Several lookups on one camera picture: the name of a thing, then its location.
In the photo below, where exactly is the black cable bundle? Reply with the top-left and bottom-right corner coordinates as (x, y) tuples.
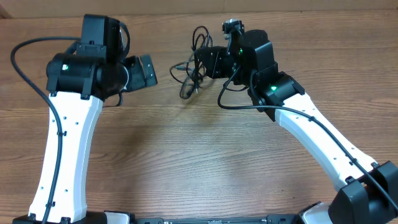
(169, 26), (215, 100)

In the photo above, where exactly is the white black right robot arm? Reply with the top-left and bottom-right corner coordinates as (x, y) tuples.
(194, 30), (397, 223)

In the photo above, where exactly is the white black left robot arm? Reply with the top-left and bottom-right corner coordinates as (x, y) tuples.
(14, 14), (157, 223)

